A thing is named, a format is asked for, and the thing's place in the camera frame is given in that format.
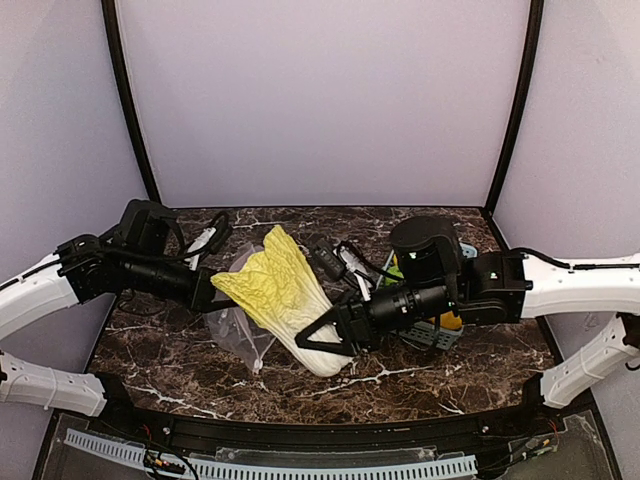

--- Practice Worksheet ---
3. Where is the white slotted cable duct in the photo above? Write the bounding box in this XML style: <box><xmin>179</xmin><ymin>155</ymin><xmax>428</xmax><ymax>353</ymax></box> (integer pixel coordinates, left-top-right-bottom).
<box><xmin>64</xmin><ymin>428</ymin><xmax>478</xmax><ymax>479</ymax></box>

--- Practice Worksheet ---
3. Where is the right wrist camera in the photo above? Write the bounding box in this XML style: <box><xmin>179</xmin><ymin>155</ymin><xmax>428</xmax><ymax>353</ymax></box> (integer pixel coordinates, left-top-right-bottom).
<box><xmin>311</xmin><ymin>239</ymin><xmax>377</xmax><ymax>301</ymax></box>

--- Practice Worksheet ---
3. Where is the right black frame post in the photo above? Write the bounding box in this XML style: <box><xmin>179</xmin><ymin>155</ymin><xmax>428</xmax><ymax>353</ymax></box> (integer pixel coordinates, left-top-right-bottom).
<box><xmin>483</xmin><ymin>0</ymin><xmax>545</xmax><ymax>216</ymax></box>

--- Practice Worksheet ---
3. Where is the black frame post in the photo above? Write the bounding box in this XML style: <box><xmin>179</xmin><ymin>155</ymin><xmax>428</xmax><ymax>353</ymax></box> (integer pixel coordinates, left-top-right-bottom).
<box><xmin>100</xmin><ymin>0</ymin><xmax>162</xmax><ymax>203</ymax></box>
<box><xmin>483</xmin><ymin>0</ymin><xmax>545</xmax><ymax>216</ymax></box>

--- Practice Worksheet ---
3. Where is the orange yellow mango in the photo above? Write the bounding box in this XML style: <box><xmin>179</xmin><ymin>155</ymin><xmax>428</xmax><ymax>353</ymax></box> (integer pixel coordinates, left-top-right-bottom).
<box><xmin>432</xmin><ymin>311</ymin><xmax>463</xmax><ymax>331</ymax></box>

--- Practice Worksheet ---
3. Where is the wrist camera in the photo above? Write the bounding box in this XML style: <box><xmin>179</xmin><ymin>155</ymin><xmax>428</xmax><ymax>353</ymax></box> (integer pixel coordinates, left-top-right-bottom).
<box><xmin>311</xmin><ymin>239</ymin><xmax>377</xmax><ymax>301</ymax></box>
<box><xmin>185</xmin><ymin>211</ymin><xmax>232</xmax><ymax>270</ymax></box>

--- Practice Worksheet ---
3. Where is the clear zip top bag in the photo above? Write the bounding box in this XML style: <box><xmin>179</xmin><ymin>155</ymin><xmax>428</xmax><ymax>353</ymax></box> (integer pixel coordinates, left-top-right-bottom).
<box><xmin>202</xmin><ymin>242</ymin><xmax>277</xmax><ymax>374</ymax></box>

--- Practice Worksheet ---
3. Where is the black front rail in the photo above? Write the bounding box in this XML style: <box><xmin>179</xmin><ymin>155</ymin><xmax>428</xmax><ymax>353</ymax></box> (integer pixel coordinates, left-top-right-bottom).
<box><xmin>89</xmin><ymin>392</ymin><xmax>595</xmax><ymax>455</ymax></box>

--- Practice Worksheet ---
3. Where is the yellow white napa cabbage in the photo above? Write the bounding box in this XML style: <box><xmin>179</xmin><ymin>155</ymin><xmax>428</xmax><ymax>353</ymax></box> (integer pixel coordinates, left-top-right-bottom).
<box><xmin>211</xmin><ymin>225</ymin><xmax>353</xmax><ymax>378</ymax></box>

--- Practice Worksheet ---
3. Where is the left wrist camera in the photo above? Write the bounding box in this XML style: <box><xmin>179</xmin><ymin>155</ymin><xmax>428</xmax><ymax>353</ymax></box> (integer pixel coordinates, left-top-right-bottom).
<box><xmin>185</xmin><ymin>211</ymin><xmax>232</xmax><ymax>270</ymax></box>

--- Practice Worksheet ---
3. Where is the left black frame post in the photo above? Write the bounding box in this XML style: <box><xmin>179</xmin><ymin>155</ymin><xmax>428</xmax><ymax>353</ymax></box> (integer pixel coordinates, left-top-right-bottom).
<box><xmin>100</xmin><ymin>0</ymin><xmax>162</xmax><ymax>203</ymax></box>

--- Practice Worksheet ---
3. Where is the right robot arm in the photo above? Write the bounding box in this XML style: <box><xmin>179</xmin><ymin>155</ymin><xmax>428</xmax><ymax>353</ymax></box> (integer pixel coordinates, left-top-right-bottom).
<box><xmin>295</xmin><ymin>216</ymin><xmax>639</xmax><ymax>409</ymax></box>

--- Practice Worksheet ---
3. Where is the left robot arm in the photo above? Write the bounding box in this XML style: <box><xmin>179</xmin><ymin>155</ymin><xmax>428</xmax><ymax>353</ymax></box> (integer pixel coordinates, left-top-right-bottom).
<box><xmin>1</xmin><ymin>199</ymin><xmax>233</xmax><ymax>417</ymax></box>

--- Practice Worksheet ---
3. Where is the light blue plastic basket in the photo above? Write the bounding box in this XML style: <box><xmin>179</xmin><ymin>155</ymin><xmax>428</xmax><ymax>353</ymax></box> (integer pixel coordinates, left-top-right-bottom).
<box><xmin>377</xmin><ymin>243</ymin><xmax>478</xmax><ymax>351</ymax></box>

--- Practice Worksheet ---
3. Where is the green apple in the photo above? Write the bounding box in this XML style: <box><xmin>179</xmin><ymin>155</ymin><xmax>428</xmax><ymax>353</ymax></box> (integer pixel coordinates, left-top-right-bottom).
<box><xmin>387</xmin><ymin>265</ymin><xmax>404</xmax><ymax>283</ymax></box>

